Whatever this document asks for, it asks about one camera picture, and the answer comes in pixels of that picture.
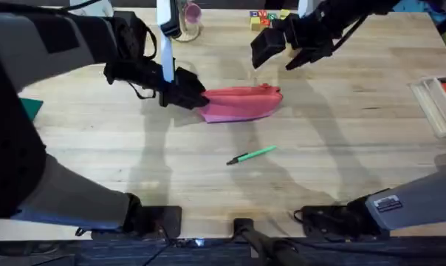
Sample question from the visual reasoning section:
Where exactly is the clear plastic box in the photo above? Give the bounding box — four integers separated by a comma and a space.
408, 75, 446, 139

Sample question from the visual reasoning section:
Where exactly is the right wrist upright plate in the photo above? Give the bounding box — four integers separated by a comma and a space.
297, 0, 320, 18

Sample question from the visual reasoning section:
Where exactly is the blue object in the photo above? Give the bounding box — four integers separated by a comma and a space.
391, 0, 446, 24

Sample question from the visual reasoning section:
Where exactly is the pink cup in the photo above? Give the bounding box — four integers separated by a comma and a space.
183, 1, 203, 25

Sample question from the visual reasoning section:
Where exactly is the left wrist upright plate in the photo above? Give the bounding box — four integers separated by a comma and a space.
156, 0, 182, 83

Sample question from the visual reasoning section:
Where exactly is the black camera stand pole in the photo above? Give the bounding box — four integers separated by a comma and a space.
232, 217, 305, 266

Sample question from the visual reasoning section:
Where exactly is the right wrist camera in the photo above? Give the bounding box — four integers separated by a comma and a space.
250, 27, 287, 70

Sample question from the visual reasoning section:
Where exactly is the black rail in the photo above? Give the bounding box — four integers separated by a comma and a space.
0, 236, 446, 266

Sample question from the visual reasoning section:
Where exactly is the green flat sheet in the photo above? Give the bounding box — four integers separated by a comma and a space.
18, 97, 44, 122

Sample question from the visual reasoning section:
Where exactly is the green pen with black cap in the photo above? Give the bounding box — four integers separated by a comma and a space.
225, 145, 278, 166

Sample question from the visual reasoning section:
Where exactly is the pink soft zip bag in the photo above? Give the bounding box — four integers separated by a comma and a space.
196, 83, 284, 124

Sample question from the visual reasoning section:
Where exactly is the cup stand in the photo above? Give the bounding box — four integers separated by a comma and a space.
174, 20, 202, 44

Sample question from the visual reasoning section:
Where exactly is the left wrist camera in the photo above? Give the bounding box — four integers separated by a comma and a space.
174, 67, 207, 97

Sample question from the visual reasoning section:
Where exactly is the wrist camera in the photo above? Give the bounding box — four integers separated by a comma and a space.
174, 67, 207, 97
250, 27, 287, 70

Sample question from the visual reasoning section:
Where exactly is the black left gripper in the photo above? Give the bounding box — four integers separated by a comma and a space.
103, 10, 210, 111

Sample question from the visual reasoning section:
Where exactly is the board with toy blocks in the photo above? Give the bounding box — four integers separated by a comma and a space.
249, 8, 292, 33

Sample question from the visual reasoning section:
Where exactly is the wrist upright plate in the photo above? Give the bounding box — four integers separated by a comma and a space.
297, 0, 320, 18
156, 0, 182, 83

